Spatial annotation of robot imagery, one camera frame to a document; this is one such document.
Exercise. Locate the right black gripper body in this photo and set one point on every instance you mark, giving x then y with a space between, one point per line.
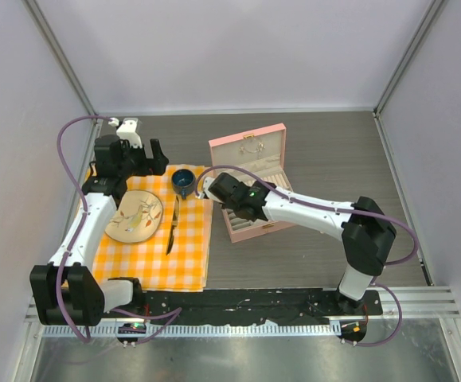
235 208

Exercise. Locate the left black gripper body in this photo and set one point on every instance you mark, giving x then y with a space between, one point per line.
134 163

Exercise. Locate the pink jewelry box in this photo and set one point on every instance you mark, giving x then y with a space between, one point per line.
262 152

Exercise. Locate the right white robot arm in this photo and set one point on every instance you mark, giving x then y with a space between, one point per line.
366 238

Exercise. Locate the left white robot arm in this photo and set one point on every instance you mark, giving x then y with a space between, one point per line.
64 290

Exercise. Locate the dark blue mug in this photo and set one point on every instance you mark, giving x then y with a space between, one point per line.
183 182

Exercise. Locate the gold black knife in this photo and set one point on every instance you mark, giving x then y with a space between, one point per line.
173 226

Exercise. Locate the bird pattern ceramic plate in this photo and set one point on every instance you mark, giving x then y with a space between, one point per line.
137 218

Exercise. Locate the yellow checkered cloth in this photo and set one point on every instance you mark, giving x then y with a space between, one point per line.
157 237

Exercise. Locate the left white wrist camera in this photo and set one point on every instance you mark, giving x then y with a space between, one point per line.
128 129

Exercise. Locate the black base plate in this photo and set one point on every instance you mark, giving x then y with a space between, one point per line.
245 307

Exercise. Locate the slotted white cable duct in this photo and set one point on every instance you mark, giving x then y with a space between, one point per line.
268 329

